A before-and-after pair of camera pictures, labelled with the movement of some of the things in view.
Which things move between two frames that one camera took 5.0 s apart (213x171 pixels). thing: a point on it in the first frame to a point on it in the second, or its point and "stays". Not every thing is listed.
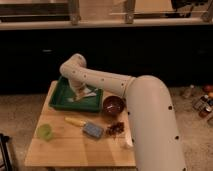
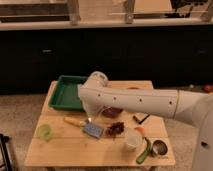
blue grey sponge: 93,130 stays
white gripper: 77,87 to 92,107
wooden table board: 81,139 stays
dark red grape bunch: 116,128 stays
